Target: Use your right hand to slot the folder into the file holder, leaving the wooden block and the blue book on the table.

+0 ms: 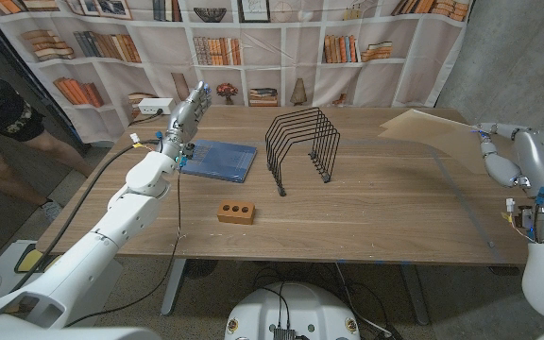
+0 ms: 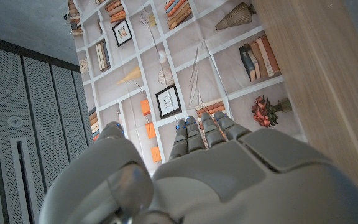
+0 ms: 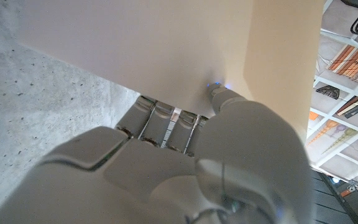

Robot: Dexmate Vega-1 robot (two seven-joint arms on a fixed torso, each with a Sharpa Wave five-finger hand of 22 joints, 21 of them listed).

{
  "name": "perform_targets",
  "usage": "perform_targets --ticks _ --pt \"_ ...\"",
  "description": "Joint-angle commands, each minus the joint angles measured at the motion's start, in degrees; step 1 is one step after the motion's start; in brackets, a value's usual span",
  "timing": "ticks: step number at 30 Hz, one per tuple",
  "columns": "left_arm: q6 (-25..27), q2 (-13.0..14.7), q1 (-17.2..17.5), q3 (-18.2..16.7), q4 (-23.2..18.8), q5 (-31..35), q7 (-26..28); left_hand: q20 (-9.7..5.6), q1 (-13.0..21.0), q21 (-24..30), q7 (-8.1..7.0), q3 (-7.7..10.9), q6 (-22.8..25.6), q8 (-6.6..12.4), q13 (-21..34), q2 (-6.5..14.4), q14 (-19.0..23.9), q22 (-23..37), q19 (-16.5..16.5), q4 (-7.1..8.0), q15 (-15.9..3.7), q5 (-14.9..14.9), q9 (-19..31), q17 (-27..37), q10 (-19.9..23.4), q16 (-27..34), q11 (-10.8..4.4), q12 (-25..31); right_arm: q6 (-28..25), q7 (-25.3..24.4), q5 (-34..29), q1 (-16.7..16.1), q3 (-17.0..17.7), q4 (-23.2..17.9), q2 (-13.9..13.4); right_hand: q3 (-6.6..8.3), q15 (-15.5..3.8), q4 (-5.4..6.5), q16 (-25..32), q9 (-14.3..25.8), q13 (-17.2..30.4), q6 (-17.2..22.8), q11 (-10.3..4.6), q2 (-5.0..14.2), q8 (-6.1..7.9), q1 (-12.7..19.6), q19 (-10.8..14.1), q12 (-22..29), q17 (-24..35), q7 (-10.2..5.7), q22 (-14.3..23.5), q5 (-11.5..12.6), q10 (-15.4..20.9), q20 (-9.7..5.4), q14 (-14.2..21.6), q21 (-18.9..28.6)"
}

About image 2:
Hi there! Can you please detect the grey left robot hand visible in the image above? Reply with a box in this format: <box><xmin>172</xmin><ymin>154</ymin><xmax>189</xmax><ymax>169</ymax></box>
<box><xmin>37</xmin><ymin>111</ymin><xmax>358</xmax><ymax>224</ymax></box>

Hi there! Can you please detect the printed bookshelf backdrop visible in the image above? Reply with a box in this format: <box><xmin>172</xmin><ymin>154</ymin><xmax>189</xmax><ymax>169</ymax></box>
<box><xmin>67</xmin><ymin>0</ymin><xmax>307</xmax><ymax>166</ymax></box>

